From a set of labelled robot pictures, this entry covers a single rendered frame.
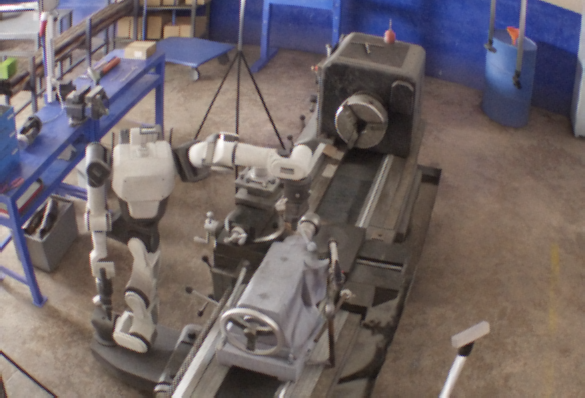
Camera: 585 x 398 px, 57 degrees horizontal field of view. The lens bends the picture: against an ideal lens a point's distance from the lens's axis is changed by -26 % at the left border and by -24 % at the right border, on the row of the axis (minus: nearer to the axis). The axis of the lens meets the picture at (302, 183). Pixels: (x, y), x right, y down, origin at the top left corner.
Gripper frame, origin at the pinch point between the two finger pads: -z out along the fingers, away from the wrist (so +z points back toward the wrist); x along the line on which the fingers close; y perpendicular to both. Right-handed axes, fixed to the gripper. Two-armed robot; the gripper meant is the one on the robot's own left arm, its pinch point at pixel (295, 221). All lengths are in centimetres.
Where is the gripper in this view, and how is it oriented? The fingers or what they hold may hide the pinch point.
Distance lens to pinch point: 245.0
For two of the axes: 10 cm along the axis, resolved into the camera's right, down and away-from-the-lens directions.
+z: 0.5, -8.4, -5.4
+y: -9.0, -2.7, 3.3
